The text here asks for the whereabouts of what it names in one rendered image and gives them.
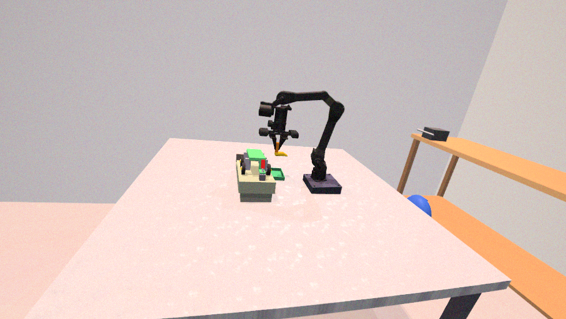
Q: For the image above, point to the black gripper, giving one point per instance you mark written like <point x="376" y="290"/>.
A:
<point x="279" y="128"/>

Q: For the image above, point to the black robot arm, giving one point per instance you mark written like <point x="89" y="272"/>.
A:
<point x="336" y="110"/>

